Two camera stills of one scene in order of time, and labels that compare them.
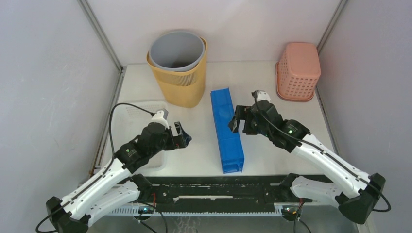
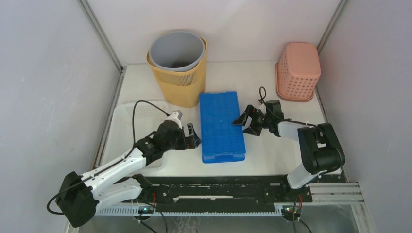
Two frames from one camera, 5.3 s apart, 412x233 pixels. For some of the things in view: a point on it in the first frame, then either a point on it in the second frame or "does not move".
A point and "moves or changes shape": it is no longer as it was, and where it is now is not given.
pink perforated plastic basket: x=298 y=72 does not move
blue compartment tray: x=231 y=158 moves or changes shape
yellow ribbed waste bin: x=186 y=89 does not move
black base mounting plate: x=233 y=190 does not move
